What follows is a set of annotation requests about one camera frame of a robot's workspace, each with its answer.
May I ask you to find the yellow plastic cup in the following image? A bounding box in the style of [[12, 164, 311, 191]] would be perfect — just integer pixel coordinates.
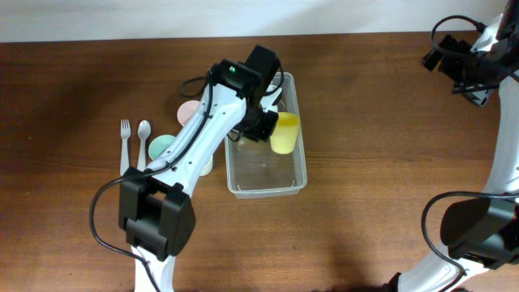
[[270, 112, 300, 155]]

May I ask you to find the grey plastic spoon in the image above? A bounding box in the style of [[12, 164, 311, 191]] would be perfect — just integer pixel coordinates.
[[137, 120, 152, 171]]

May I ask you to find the pink plastic cup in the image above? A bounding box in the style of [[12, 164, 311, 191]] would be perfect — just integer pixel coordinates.
[[177, 101, 200, 127]]

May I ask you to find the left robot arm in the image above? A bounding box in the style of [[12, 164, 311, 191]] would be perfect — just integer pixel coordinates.
[[118, 45, 282, 291]]

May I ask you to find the clear plastic storage container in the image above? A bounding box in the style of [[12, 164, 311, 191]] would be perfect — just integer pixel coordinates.
[[224, 71, 308, 200]]

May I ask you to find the grey plastic fork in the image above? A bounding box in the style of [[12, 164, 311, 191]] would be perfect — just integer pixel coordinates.
[[120, 119, 131, 175]]

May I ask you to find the cream plastic cup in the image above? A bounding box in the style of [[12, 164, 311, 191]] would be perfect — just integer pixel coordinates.
[[200, 157, 213, 176]]

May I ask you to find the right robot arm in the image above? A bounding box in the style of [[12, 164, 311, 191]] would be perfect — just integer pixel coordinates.
[[383, 1, 518, 291]]

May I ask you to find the green plastic cup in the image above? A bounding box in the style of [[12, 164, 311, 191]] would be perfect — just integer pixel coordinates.
[[148, 135, 175, 161]]

